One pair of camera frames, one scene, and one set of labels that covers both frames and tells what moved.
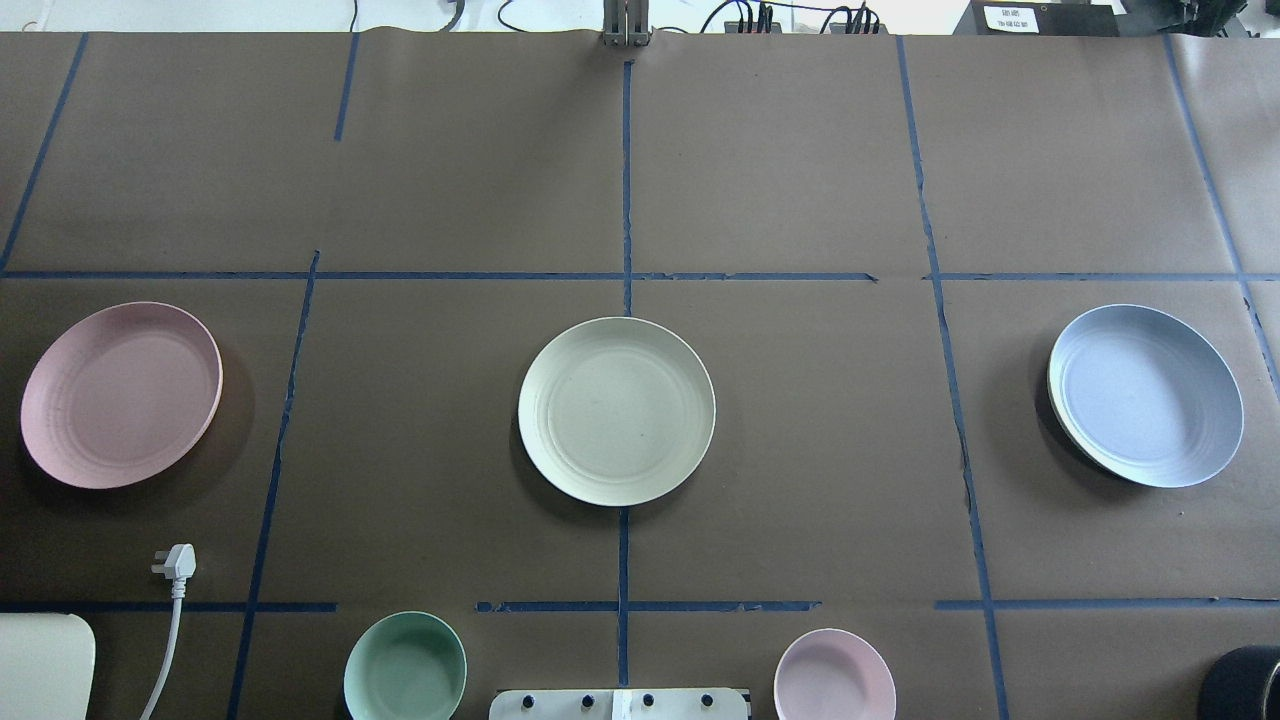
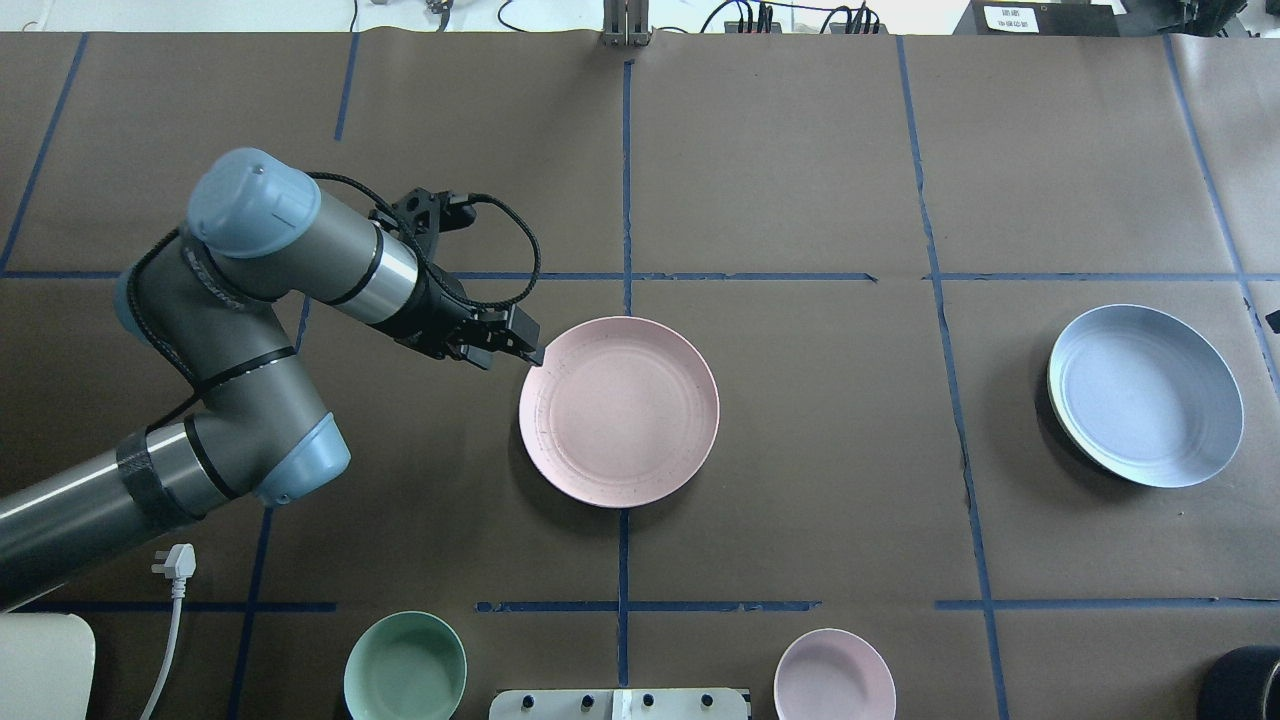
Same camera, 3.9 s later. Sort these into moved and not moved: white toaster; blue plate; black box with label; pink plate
Moved: pink plate
Not moved: white toaster; blue plate; black box with label
